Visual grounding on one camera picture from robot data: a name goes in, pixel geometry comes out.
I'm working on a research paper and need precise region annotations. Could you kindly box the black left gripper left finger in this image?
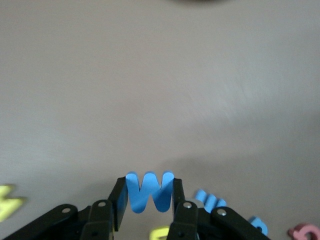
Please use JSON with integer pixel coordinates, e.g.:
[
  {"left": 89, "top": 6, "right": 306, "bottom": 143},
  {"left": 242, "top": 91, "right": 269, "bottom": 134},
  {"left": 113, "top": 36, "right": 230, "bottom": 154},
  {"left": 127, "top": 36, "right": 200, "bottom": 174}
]
[{"left": 0, "top": 176, "right": 131, "bottom": 240}]

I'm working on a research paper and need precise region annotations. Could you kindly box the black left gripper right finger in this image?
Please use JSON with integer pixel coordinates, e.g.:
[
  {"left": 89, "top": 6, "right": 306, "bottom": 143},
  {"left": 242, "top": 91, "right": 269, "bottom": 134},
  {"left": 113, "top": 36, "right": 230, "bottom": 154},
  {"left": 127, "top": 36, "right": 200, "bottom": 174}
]
[{"left": 167, "top": 177, "right": 272, "bottom": 240}]

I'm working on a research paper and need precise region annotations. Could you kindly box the blue foam lowercase m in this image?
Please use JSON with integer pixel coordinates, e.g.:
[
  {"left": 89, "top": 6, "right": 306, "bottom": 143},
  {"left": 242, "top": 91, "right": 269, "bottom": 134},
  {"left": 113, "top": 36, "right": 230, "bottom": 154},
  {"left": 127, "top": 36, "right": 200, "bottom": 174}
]
[{"left": 194, "top": 189, "right": 228, "bottom": 213}]

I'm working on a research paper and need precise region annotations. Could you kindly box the yellow foam lowercase u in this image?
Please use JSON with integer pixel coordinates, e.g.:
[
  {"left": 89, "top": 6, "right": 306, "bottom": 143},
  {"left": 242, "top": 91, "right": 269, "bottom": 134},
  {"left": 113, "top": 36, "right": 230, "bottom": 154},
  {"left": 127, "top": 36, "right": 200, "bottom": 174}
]
[{"left": 149, "top": 225, "right": 172, "bottom": 240}]

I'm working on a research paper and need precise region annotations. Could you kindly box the blue foam letter W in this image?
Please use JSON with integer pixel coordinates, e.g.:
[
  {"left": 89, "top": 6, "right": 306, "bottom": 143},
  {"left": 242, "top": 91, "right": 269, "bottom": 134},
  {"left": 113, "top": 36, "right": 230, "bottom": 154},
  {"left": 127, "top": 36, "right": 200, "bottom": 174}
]
[{"left": 126, "top": 170, "right": 175, "bottom": 215}]

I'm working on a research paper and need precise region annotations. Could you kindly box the blue foam lowercase a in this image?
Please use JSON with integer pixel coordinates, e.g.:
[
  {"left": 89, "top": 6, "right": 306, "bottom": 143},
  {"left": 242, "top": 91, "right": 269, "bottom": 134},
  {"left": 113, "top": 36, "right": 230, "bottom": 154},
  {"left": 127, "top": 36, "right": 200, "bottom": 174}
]
[{"left": 247, "top": 216, "right": 270, "bottom": 237}]

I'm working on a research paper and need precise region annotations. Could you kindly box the yellow foam letter H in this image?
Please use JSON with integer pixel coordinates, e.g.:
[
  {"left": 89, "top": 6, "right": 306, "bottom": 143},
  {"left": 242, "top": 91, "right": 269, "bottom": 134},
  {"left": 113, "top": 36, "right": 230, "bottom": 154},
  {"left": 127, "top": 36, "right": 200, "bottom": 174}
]
[{"left": 0, "top": 184, "right": 27, "bottom": 223}]

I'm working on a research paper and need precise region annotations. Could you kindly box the red foam letter Q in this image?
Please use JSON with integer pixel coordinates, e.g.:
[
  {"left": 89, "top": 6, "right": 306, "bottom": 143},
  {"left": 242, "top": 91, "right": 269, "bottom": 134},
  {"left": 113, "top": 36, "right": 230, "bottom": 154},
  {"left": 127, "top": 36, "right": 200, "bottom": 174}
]
[{"left": 286, "top": 223, "right": 320, "bottom": 240}]

